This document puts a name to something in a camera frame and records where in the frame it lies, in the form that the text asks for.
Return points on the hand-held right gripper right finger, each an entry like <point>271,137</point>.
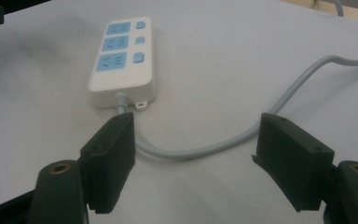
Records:
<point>292,161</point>

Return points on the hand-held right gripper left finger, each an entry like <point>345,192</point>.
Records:
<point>110,161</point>

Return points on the white blue power strip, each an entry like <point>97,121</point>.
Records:
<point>122,77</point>

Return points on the wooden board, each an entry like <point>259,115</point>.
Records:
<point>357,13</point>

